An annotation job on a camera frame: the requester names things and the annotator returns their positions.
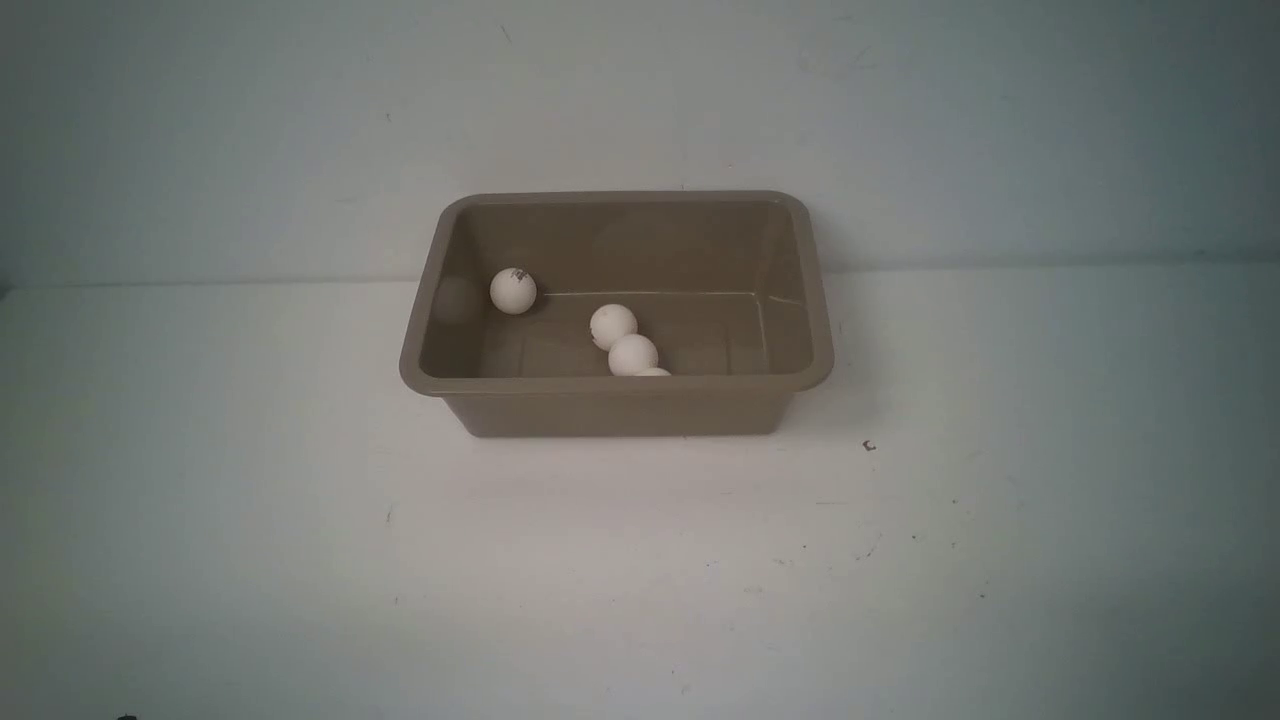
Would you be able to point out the plain white table-tennis ball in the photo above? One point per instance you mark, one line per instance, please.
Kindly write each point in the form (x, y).
(632, 354)

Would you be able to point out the white table-tennis ball blue logo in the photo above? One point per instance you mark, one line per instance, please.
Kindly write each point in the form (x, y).
(609, 323)

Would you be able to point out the brown plastic bin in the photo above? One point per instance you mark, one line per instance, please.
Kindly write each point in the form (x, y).
(726, 284)

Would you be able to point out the white table-tennis ball black print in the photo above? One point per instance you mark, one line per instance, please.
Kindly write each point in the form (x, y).
(513, 291)

